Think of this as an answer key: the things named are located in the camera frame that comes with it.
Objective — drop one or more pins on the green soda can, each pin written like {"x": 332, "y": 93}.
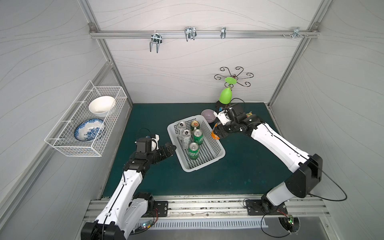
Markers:
{"x": 198, "y": 137}
{"x": 193, "y": 151}

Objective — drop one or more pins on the green gold beer can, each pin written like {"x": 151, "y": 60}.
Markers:
{"x": 195, "y": 125}

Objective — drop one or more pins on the dark oval stand base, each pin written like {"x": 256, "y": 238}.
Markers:
{"x": 220, "y": 106}

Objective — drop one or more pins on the blue patterned plate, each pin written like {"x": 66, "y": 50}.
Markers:
{"x": 89, "y": 130}

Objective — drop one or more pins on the black scrolled metal rack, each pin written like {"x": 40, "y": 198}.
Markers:
{"x": 235, "y": 78}

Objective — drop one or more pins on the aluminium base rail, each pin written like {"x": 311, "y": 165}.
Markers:
{"x": 233, "y": 206}

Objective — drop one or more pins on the white Monster energy can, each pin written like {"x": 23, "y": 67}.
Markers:
{"x": 181, "y": 127}

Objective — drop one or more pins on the single metal hook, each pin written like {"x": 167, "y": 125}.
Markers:
{"x": 223, "y": 32}

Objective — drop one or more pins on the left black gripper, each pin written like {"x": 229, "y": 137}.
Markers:
{"x": 165, "y": 151}

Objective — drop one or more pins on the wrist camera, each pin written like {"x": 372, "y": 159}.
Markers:
{"x": 230, "y": 114}
{"x": 147, "y": 144}

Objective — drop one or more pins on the white ceramic bowl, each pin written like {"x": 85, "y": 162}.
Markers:
{"x": 101, "y": 106}

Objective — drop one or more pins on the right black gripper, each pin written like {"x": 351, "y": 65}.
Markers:
{"x": 222, "y": 131}

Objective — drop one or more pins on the white wire wall basket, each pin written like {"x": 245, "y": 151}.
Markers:
{"x": 61, "y": 137}

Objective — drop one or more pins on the double metal hook left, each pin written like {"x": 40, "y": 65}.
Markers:
{"x": 156, "y": 40}

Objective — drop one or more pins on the aluminium wall rail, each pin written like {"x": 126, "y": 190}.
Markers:
{"x": 201, "y": 34}

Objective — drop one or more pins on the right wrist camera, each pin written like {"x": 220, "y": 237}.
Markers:
{"x": 230, "y": 114}

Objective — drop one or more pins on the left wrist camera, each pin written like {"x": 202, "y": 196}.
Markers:
{"x": 147, "y": 144}

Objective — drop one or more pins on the green plastic goblet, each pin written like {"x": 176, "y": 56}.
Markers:
{"x": 226, "y": 94}

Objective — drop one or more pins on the pink ceramic cup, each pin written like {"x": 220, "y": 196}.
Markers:
{"x": 209, "y": 115}

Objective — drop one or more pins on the orange Fanta can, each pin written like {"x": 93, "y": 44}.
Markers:
{"x": 213, "y": 133}

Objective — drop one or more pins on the double metal hook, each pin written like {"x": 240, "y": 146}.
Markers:
{"x": 190, "y": 33}
{"x": 156, "y": 40}

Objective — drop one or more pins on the metal hook right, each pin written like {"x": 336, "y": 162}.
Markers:
{"x": 296, "y": 35}

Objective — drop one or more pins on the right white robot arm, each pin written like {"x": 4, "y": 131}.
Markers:
{"x": 306, "y": 169}

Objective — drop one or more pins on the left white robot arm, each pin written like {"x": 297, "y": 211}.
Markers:
{"x": 128, "y": 213}

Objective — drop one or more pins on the double metal hook middle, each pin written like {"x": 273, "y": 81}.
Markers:
{"x": 190, "y": 33}

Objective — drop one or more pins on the white perforated plastic basket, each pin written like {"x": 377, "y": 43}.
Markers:
{"x": 209, "y": 152}

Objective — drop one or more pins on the white Monster can label side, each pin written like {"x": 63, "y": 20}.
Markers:
{"x": 186, "y": 139}

